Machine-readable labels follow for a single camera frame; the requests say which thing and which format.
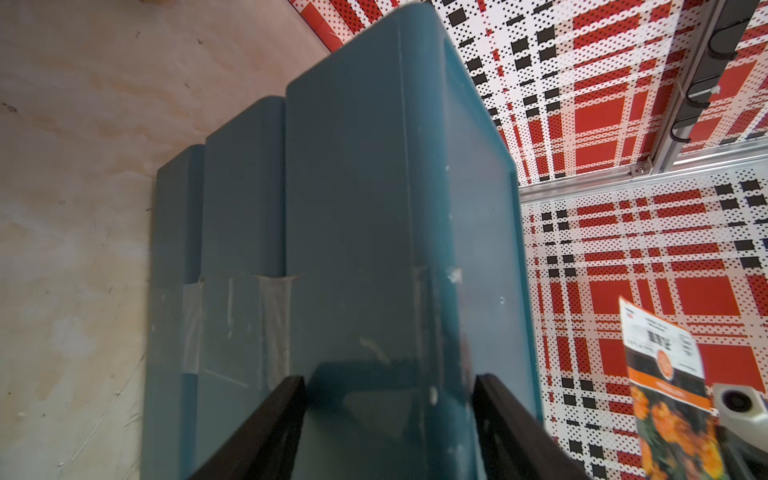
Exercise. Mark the black hook rail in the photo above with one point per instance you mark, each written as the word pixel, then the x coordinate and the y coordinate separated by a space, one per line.
pixel 716 48

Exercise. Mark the teal drawer cabinet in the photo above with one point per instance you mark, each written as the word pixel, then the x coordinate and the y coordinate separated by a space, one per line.
pixel 363 232

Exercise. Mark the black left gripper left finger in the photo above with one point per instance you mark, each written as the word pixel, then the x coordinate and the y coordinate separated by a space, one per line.
pixel 265 445

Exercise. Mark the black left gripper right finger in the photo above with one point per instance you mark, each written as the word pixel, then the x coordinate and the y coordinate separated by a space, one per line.
pixel 513 444

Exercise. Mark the orange marigold seed bag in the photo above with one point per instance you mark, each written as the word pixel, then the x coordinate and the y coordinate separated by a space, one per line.
pixel 675 424

